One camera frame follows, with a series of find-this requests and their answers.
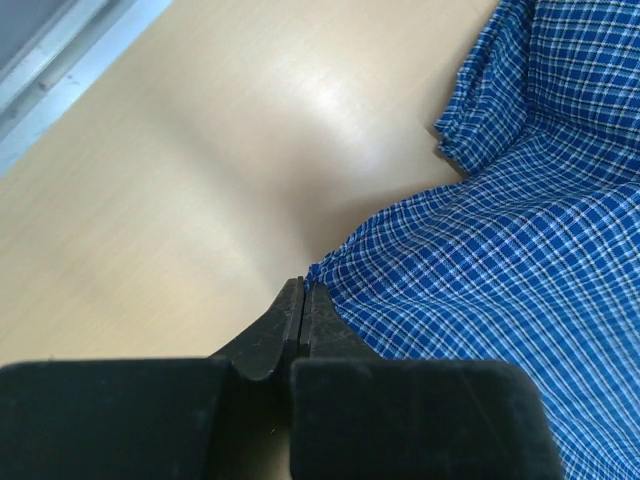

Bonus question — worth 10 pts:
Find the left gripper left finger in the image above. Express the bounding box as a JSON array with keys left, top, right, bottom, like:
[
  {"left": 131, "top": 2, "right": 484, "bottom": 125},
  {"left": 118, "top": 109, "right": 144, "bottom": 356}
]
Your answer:
[{"left": 1, "top": 278, "right": 305, "bottom": 479}]

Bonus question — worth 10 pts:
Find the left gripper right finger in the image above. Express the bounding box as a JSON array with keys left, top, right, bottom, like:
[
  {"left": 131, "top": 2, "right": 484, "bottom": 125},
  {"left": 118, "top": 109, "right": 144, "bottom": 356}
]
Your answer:
[{"left": 290, "top": 284, "right": 564, "bottom": 479}]

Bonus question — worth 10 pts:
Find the blue plaid long sleeve shirt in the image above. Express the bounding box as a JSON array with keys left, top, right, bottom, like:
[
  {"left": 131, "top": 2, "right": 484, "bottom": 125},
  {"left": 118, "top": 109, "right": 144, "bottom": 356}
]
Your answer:
[{"left": 306, "top": 1, "right": 639, "bottom": 479}]

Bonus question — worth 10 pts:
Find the aluminium table edge frame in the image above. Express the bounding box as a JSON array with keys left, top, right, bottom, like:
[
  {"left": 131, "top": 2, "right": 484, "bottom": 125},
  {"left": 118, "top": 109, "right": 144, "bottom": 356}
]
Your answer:
[{"left": 1, "top": 0, "right": 170, "bottom": 174}]

